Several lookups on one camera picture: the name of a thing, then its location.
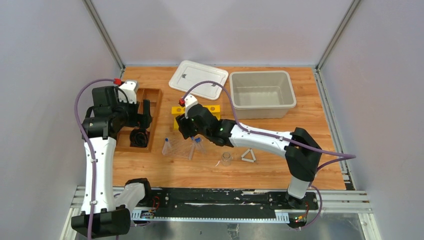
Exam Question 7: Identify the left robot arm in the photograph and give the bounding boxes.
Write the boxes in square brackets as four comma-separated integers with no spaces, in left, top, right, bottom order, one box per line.
[71,85,153,240]

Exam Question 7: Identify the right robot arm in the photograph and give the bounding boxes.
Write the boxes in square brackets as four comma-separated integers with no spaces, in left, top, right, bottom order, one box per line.
[175,104,322,209]

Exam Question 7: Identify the clear well plate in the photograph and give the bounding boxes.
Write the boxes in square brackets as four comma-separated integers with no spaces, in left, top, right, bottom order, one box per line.
[165,137,192,160]

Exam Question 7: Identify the wooden compartment tray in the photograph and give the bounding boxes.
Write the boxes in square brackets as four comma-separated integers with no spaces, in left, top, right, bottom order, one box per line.
[115,88,163,153]

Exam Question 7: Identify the yellow test tube rack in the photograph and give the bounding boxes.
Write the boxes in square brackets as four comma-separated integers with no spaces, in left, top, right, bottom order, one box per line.
[171,105,221,130]

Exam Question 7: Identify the small clear glass jar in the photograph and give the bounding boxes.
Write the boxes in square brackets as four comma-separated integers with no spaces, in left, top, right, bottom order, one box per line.
[220,152,233,167]

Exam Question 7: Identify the white plastic bin lid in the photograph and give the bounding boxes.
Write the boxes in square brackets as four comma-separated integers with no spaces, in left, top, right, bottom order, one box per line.
[168,60,229,101]

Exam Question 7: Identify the white clay triangle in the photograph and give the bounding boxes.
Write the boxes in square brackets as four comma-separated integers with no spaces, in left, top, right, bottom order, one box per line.
[241,148,256,163]

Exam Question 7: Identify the beige plastic bin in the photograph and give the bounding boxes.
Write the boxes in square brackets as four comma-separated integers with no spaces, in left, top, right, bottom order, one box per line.
[229,70,297,120]

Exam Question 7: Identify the black coiled cable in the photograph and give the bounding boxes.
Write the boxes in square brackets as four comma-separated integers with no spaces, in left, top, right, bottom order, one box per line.
[129,128,151,148]

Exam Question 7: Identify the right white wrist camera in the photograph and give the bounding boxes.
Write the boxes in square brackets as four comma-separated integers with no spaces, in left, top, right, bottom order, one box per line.
[178,94,198,119]

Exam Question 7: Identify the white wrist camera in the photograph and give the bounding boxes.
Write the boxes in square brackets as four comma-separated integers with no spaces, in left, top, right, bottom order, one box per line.
[178,94,198,119]
[118,80,139,104]

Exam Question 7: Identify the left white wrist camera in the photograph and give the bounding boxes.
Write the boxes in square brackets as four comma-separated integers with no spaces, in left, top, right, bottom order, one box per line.
[118,80,139,104]

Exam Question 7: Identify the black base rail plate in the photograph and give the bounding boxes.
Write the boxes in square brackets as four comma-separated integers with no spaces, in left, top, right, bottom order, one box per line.
[131,187,320,224]

